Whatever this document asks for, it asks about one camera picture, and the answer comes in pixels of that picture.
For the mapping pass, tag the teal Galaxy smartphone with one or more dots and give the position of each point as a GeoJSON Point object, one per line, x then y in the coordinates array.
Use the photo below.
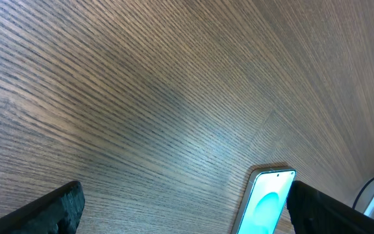
{"type": "Point", "coordinates": [263, 200]}

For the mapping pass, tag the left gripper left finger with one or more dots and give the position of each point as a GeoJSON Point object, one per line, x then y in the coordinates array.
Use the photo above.
{"type": "Point", "coordinates": [59, 211]}

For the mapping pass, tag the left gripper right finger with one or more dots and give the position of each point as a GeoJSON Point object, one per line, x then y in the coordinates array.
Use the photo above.
{"type": "Point", "coordinates": [313, 212]}

